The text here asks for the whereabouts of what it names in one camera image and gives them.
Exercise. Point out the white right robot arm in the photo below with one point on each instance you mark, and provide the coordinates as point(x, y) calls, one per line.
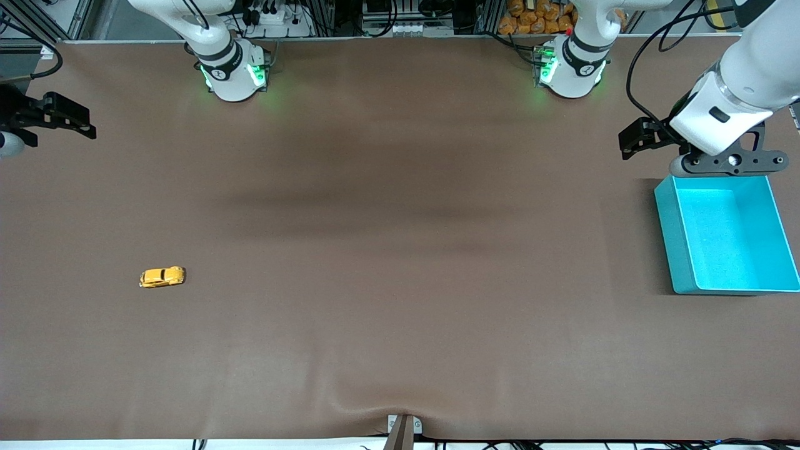
point(231, 69)

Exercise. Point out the white power strip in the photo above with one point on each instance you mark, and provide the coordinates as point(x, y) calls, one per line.
point(275, 15)

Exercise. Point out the aluminium frame profile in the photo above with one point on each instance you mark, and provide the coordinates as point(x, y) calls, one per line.
point(44, 19)

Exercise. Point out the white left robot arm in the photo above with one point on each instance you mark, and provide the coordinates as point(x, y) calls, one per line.
point(750, 69)

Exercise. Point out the pile of orange objects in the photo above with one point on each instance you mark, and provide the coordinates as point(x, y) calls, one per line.
point(537, 15)

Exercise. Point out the white terminal block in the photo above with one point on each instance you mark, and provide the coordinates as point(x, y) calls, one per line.
point(412, 29)

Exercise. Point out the brown table mat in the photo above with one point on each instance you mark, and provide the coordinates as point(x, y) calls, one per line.
point(400, 250)

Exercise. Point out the yellow beetle toy car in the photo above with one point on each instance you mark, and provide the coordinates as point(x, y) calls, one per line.
point(162, 277)

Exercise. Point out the metal table clamp bracket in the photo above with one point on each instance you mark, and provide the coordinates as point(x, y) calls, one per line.
point(400, 434)

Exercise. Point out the turquoise plastic bin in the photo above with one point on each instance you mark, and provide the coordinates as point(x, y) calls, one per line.
point(725, 250)

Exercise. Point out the black grey right gripper body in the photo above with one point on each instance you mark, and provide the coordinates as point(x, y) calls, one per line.
point(14, 107)

